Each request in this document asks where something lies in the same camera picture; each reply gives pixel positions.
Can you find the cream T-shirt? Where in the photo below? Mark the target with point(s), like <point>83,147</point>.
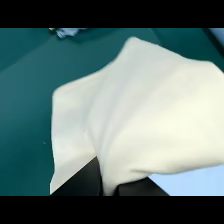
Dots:
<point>150,116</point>

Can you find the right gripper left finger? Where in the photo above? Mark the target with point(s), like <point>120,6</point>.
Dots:
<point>87,180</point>

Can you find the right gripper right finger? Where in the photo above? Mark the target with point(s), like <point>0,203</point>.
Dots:
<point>140,188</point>

